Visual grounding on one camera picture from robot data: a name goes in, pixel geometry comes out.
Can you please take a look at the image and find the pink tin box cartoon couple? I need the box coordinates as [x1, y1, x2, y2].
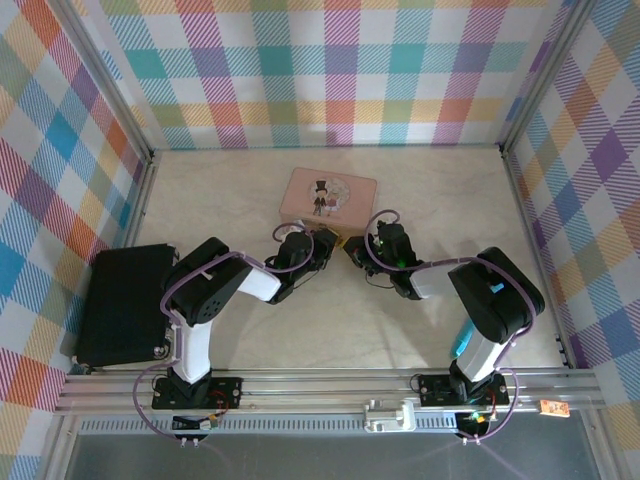
[279, 167, 380, 237]

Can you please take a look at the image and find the light blue marker pen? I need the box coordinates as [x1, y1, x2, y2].
[451, 319, 475, 359]

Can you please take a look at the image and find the perforated metal strip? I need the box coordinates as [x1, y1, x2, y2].
[78, 418, 462, 435]

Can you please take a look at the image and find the black hard case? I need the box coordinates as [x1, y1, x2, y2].
[73, 243, 182, 366]

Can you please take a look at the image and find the orange tag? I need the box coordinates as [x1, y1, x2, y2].
[539, 398, 572, 418]

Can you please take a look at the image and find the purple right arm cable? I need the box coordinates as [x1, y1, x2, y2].
[363, 209, 534, 444]

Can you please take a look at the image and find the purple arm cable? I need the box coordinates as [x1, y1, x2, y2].
[363, 209, 534, 444]
[131, 223, 317, 442]

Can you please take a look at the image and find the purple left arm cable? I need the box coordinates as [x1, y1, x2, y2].
[131, 223, 317, 442]

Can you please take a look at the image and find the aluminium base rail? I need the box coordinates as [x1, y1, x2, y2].
[53, 368, 601, 417]

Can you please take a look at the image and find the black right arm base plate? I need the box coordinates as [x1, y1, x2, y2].
[416, 372, 511, 408]

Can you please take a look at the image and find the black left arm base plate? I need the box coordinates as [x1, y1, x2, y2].
[151, 375, 245, 412]

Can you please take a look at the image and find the silver metal clamp bracket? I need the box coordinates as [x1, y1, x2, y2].
[361, 398, 417, 434]

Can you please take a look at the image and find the aluminium frame post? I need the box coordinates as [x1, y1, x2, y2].
[52, 0, 155, 164]
[498, 0, 599, 159]

